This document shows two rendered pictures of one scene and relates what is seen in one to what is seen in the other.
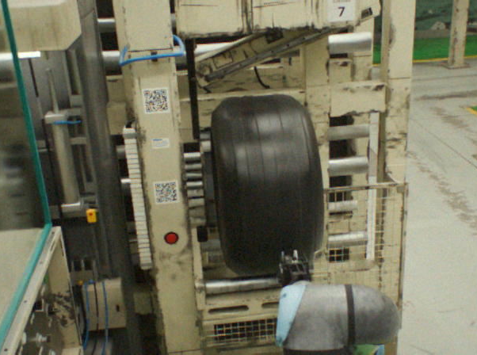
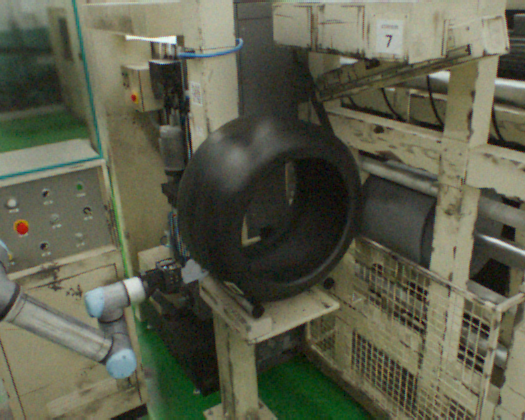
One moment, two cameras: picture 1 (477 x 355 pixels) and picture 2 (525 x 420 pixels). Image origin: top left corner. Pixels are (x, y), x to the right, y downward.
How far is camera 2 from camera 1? 181 cm
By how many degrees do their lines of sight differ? 59
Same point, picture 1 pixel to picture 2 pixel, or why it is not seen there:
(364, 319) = not seen: outside the picture
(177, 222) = not seen: hidden behind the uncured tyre
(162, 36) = (196, 37)
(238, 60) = (343, 82)
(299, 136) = (228, 160)
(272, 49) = (368, 77)
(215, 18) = (294, 31)
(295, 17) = (349, 41)
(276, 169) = (198, 181)
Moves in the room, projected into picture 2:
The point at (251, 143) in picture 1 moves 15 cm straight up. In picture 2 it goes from (203, 151) to (198, 100)
